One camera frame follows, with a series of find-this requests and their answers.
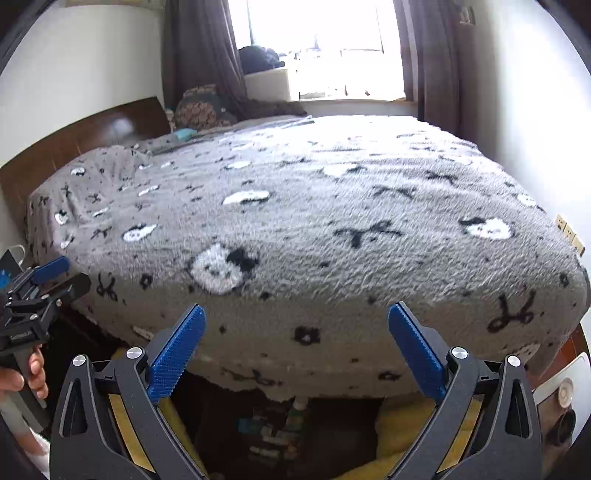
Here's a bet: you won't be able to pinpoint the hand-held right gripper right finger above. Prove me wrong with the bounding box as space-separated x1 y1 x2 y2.
385 302 542 480

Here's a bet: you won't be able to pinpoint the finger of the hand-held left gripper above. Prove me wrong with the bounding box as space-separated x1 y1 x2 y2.
7 256 71 296
31 272 92 310

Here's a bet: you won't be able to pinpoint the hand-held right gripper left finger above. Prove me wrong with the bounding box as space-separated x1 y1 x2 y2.
50 303 208 480

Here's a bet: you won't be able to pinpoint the yellow bag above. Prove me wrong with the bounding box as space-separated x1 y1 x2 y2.
108 355 483 480

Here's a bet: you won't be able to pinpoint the green daisy print tube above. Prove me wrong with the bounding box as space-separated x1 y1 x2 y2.
284 398 311 439

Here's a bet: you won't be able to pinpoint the person's left hand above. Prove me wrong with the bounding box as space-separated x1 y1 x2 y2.
0 357 49 402

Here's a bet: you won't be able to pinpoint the small blue box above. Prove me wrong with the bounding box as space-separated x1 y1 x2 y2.
0 256 19 291

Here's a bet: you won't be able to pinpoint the brown wooden headboard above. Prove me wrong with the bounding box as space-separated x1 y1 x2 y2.
0 96 171 222

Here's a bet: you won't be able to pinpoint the white rounded tray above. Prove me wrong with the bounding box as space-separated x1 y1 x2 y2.
531 353 591 416

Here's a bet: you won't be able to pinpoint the grey printed blanket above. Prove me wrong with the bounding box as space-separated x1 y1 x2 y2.
25 113 591 400

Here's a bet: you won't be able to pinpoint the small white round cup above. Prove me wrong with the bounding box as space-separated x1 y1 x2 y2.
554 378 576 409

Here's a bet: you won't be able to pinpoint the black round object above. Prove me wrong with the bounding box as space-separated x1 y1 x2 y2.
542 408 578 448

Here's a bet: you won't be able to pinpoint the patterned brown pillow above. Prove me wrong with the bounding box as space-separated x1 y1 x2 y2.
173 84 238 132

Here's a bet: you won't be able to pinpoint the dark brown cloth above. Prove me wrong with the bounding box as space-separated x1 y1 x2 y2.
238 99 309 120

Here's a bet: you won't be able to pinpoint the brown curtain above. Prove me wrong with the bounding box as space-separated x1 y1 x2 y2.
394 0 478 134
161 0 247 109

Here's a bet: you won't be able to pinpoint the white sill box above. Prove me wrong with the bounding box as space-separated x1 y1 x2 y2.
244 67 301 101

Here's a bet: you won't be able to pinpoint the dark blue clothing pile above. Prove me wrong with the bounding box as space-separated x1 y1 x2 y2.
238 45 287 75

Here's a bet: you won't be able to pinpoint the bright window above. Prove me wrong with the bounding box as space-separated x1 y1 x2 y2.
228 0 407 101

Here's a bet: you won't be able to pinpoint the beige wall socket panel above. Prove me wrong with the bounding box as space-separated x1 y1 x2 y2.
555 213 586 257

